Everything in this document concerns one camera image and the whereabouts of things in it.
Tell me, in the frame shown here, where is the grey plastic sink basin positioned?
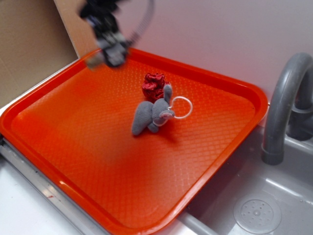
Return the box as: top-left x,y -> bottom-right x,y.
179,127 -> 313,235

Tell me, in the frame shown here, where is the brown wood chip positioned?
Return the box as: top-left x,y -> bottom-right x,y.
85,56 -> 103,71

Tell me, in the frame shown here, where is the grey plush elephant toy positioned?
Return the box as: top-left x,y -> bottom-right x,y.
131,84 -> 194,136

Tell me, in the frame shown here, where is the grey braided robot cable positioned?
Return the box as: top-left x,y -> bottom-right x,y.
126,0 -> 155,46

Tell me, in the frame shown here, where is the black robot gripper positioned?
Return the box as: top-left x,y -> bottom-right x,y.
79,0 -> 128,68

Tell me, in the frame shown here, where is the orange plastic tray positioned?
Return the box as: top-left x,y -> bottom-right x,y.
0,49 -> 268,235

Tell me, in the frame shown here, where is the light wooden board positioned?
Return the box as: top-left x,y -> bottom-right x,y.
54,0 -> 99,58

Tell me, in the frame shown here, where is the red crumpled paper ball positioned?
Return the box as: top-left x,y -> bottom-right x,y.
141,73 -> 170,103

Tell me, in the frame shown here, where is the brown cardboard panel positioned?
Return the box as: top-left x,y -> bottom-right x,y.
0,0 -> 77,107

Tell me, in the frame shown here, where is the grey plastic faucet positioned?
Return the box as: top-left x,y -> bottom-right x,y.
262,52 -> 313,165

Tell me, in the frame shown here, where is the round sink drain cover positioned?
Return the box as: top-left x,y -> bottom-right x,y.
233,197 -> 282,235

